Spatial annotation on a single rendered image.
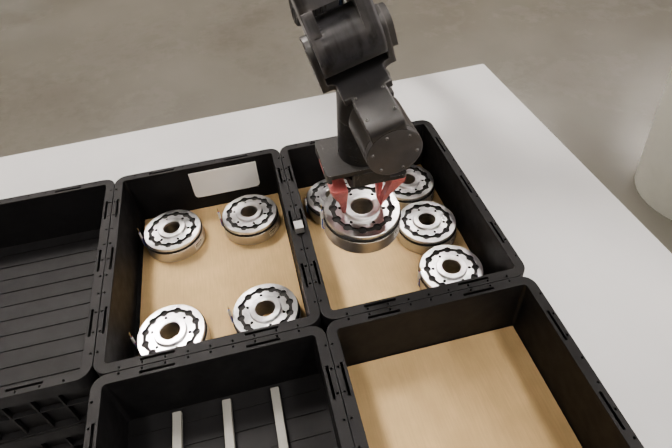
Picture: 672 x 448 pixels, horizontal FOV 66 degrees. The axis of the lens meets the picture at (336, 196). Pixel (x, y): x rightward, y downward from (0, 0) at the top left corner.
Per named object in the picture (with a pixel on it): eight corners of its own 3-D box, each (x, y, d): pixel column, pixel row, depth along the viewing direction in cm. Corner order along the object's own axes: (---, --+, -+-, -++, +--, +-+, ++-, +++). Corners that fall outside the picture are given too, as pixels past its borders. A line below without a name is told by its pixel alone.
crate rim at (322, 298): (280, 156, 99) (278, 146, 98) (427, 128, 103) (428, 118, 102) (324, 331, 71) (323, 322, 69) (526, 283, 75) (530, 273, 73)
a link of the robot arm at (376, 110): (378, -7, 50) (296, 30, 50) (425, 56, 42) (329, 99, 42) (401, 87, 59) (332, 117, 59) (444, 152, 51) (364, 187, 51)
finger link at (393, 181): (403, 216, 67) (408, 164, 60) (350, 228, 66) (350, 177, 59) (386, 180, 72) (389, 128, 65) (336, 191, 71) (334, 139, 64)
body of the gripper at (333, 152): (410, 171, 61) (416, 122, 56) (327, 188, 60) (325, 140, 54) (392, 136, 66) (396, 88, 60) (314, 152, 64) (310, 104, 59)
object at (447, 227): (392, 206, 95) (392, 204, 94) (447, 200, 95) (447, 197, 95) (404, 247, 87) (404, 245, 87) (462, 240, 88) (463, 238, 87)
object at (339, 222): (316, 192, 72) (316, 189, 71) (385, 178, 73) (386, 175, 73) (334, 247, 65) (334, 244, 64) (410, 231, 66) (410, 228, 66)
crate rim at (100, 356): (120, 187, 96) (115, 177, 94) (279, 156, 99) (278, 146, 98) (98, 386, 67) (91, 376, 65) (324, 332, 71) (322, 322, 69)
